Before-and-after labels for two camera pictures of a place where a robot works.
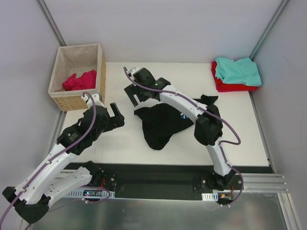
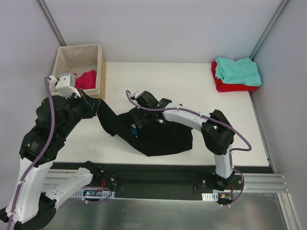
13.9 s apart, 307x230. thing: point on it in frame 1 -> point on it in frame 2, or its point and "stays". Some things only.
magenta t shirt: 87,81 stays
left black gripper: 117,119 -> 88,103
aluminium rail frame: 265,183 stays
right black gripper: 134,90 -> 138,117
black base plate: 183,181 stays
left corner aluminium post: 51,22 stays
